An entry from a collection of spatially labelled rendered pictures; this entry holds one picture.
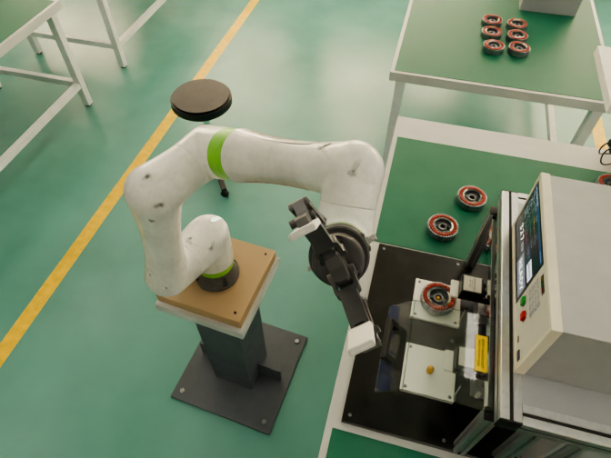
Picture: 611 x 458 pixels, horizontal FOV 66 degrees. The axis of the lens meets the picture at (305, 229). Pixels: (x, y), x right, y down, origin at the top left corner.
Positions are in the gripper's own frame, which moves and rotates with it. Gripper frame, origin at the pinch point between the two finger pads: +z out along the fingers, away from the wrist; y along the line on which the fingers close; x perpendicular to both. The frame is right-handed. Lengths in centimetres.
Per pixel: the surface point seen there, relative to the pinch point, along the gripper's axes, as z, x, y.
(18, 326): -162, 173, -20
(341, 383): -85, 23, 43
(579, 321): -43, -33, 34
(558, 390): -53, -26, 51
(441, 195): -143, -35, 12
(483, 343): -65, -17, 40
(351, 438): -74, 25, 54
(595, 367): -47, -33, 46
